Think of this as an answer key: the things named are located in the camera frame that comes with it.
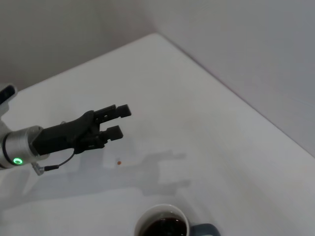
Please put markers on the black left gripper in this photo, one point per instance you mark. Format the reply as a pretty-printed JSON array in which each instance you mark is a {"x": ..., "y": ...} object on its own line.
[{"x": 61, "y": 137}]

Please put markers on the dark grey coffee cup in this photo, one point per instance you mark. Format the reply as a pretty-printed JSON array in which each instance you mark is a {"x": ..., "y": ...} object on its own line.
[{"x": 147, "y": 217}]

